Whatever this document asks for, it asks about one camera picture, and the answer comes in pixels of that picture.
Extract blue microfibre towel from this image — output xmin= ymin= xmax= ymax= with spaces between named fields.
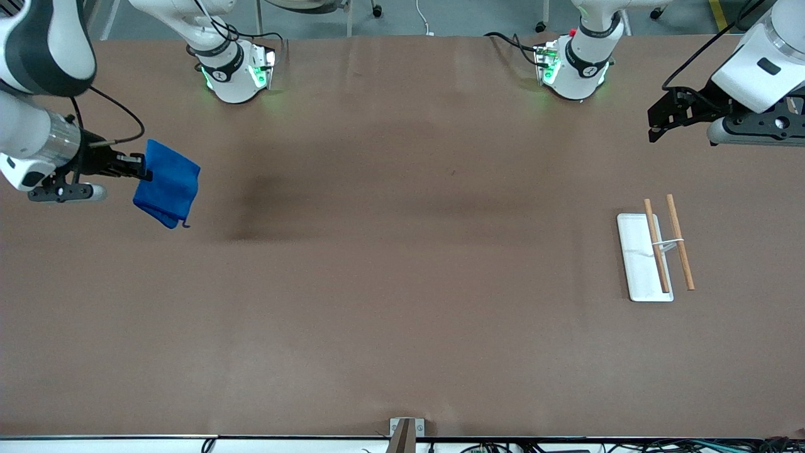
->
xmin=133 ymin=139 xmax=201 ymax=229

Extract white towel rack wooden bars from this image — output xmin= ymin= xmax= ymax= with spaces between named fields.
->
xmin=616 ymin=194 xmax=696 ymax=303

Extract grey chair base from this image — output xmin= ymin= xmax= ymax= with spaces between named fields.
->
xmin=261 ymin=0 xmax=353 ymax=14

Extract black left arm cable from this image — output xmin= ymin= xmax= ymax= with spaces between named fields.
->
xmin=662 ymin=0 xmax=774 ymax=92

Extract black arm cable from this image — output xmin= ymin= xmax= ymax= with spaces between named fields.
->
xmin=68 ymin=85 xmax=147 ymax=147
xmin=662 ymin=0 xmax=774 ymax=92

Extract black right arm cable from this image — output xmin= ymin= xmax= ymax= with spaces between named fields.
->
xmin=68 ymin=85 xmax=147 ymax=147

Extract black base power cable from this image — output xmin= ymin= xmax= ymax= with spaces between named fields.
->
xmin=484 ymin=31 xmax=543 ymax=67

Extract white floor cable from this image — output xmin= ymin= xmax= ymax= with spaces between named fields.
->
xmin=415 ymin=0 xmax=436 ymax=36

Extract tangled cable bundle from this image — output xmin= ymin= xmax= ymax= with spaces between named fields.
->
xmin=459 ymin=437 xmax=805 ymax=453

